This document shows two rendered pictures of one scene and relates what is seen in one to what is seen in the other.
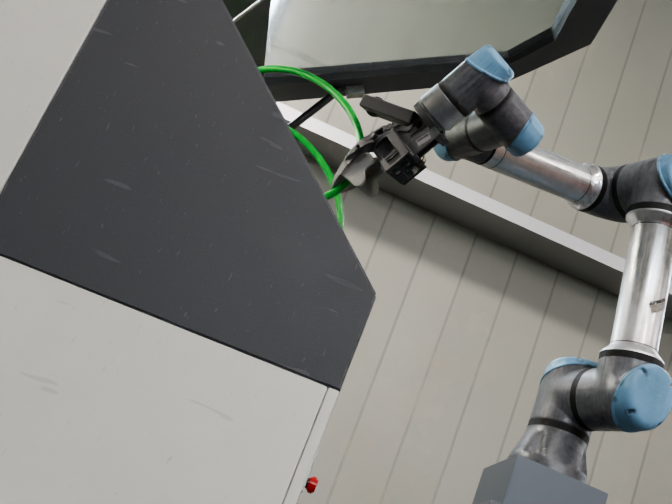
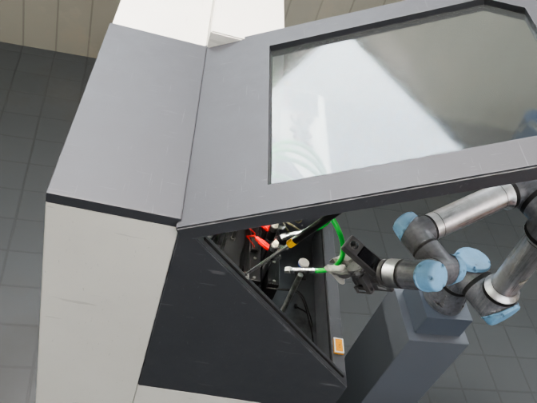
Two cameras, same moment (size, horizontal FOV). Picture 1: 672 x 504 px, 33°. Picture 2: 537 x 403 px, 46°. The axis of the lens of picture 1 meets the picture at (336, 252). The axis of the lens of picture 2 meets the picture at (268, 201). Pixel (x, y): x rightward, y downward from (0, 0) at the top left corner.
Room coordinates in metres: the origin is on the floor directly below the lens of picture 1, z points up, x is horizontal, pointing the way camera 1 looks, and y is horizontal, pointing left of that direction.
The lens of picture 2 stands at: (0.67, 0.61, 2.48)
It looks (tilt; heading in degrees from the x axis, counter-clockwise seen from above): 42 degrees down; 344
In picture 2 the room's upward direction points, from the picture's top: 21 degrees clockwise
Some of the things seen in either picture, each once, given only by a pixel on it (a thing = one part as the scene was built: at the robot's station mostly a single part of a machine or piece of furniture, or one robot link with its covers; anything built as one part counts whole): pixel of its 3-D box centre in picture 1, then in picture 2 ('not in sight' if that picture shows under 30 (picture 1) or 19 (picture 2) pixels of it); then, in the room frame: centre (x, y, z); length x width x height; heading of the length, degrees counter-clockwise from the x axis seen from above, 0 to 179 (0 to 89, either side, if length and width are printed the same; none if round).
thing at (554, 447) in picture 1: (551, 455); (449, 289); (2.01, -0.51, 0.95); 0.15 x 0.15 x 0.10
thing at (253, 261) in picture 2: not in sight; (259, 255); (2.06, 0.16, 0.91); 0.34 x 0.10 x 0.15; 178
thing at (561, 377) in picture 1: (571, 398); (467, 269); (2.00, -0.52, 1.07); 0.13 x 0.12 x 0.14; 28
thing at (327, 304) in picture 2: not in sight; (324, 302); (1.93, -0.07, 0.87); 0.62 x 0.04 x 0.16; 178
